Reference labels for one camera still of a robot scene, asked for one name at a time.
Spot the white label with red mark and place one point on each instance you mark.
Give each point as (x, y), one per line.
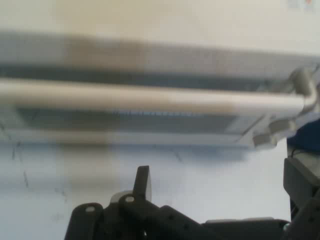
(300, 4)

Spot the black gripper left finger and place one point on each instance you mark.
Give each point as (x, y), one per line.
(140, 215)

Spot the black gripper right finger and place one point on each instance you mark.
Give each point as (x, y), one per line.
(307, 200)

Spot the white toaster oven body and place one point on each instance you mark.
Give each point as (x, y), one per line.
(175, 20)

